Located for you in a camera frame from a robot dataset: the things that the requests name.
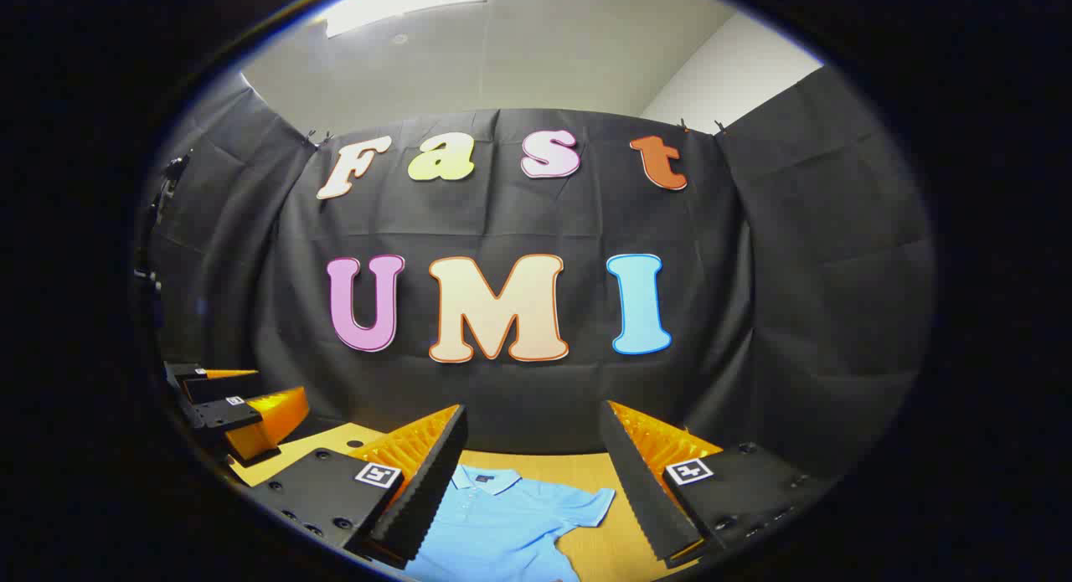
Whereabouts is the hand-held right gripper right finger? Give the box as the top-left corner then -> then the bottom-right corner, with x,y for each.
599,399 -> 832,564

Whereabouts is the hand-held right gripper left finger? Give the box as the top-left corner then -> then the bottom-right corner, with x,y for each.
250,404 -> 468,569

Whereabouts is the light blue T-shirt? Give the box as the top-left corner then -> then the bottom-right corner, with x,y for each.
402,463 -> 616,582

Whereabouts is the dark equipment stand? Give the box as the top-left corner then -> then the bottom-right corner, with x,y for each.
132,151 -> 192,332

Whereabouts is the black backdrop cloth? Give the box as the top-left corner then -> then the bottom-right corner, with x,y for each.
138,65 -> 937,482

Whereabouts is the ceiling light panel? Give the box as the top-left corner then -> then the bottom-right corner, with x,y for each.
314,0 -> 495,39

